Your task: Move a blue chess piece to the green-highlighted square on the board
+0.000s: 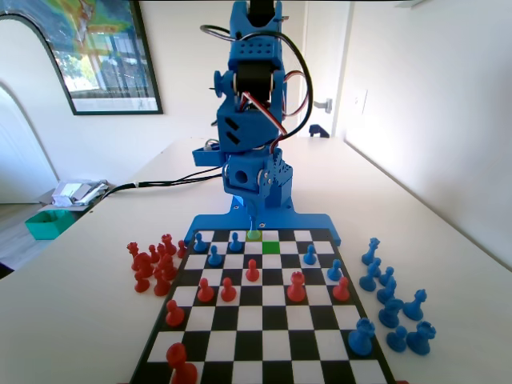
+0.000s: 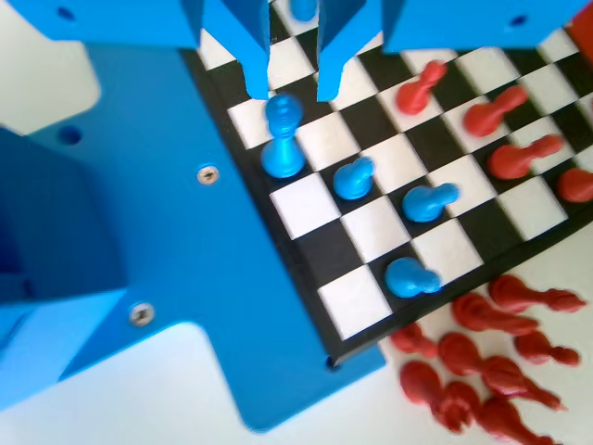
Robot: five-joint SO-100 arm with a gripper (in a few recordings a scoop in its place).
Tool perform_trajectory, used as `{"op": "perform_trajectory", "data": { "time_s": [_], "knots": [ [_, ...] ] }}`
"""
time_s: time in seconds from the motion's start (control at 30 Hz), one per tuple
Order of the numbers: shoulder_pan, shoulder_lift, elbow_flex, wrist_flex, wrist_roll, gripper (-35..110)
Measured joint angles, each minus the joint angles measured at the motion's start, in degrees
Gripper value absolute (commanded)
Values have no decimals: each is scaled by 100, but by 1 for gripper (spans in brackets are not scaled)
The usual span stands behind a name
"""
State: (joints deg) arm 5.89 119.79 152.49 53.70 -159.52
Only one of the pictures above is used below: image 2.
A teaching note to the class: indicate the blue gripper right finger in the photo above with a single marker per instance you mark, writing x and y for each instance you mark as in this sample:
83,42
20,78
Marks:
338,32

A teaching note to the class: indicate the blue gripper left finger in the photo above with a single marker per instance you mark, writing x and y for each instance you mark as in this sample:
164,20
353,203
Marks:
241,37

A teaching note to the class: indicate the blue chess king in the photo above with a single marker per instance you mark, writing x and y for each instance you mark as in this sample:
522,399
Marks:
281,153

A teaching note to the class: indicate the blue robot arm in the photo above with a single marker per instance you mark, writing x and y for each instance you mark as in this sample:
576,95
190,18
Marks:
46,232

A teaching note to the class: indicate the blue pawn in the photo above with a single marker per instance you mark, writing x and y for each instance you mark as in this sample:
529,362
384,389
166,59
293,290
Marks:
405,278
303,9
421,204
349,181

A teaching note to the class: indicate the black and white chessboard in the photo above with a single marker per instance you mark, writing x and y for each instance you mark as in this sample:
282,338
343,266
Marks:
394,153

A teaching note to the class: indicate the silver screw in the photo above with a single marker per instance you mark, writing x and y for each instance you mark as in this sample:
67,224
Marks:
141,314
207,175

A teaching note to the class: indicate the red piece top right corner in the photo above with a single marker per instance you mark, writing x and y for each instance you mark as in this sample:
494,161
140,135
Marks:
583,32

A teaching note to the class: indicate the red king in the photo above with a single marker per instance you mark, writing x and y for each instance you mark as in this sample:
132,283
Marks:
514,292

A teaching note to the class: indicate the blue base plate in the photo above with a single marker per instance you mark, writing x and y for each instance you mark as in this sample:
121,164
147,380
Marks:
208,259

